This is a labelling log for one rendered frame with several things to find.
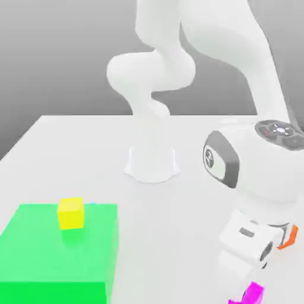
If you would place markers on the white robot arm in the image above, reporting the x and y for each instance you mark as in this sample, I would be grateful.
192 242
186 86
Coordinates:
261 180

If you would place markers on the small yellow cube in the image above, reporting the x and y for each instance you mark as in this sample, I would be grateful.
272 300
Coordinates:
71 215

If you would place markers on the small magenta cube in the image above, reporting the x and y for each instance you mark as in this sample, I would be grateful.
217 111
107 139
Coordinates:
254 292

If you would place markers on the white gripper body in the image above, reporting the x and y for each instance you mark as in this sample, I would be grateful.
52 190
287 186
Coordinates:
234 270

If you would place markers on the small orange cube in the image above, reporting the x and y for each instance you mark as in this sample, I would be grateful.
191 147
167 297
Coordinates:
291 238

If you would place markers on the large green box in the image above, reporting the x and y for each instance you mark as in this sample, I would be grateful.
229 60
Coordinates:
47 256

